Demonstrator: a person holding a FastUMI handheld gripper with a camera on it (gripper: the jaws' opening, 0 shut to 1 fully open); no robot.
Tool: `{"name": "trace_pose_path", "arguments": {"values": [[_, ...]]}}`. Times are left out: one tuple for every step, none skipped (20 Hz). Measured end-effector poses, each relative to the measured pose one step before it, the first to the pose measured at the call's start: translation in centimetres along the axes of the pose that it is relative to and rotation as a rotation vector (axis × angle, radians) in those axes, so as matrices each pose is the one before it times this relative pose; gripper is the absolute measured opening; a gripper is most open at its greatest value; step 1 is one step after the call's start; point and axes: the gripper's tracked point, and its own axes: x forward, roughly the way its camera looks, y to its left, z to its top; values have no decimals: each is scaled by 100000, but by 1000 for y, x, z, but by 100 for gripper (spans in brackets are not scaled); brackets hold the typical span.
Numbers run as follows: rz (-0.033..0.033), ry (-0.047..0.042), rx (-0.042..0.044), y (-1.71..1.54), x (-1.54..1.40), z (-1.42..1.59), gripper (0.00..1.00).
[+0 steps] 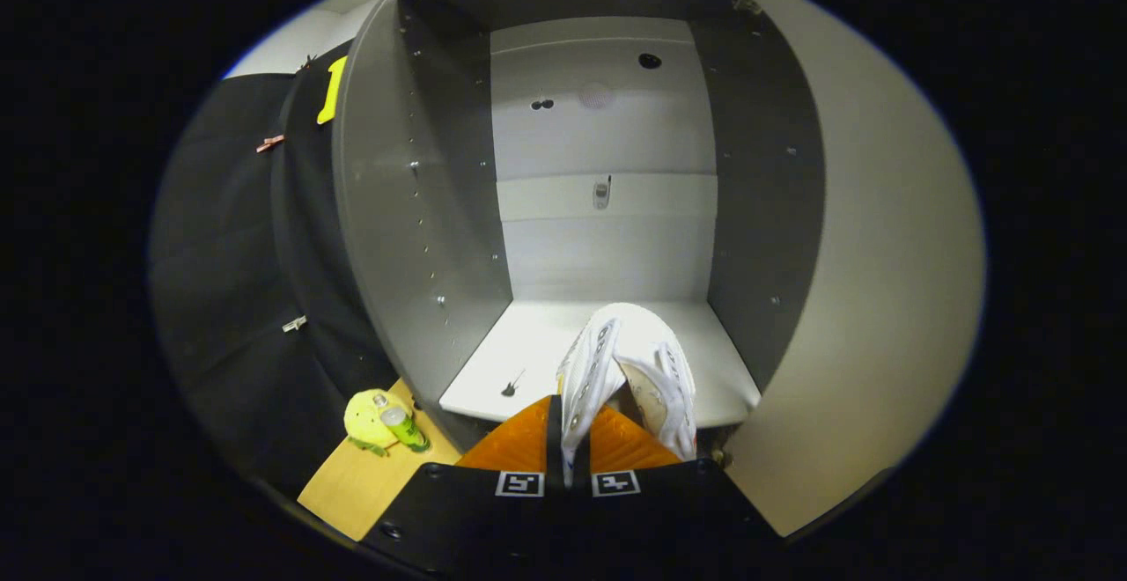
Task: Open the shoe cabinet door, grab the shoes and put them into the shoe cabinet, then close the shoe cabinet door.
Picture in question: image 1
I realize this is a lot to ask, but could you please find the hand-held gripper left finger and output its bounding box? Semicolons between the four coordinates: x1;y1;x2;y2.
361;394;571;577

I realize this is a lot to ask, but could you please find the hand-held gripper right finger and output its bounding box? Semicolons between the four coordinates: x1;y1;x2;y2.
572;403;784;577

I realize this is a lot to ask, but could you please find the grey shoe cabinet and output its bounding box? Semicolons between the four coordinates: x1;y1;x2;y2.
333;0;829;454

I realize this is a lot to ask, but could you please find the beige shoe cabinet door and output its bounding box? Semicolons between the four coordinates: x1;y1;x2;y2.
704;0;987;540

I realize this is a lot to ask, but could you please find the green plastic bottle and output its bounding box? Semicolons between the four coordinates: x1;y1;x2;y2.
372;393;432;453

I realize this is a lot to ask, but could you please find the yellow plush toy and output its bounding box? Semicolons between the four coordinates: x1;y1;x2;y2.
343;389;397;457

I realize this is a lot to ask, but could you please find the black backdrop cloth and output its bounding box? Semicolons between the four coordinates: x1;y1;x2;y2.
148;40;401;498

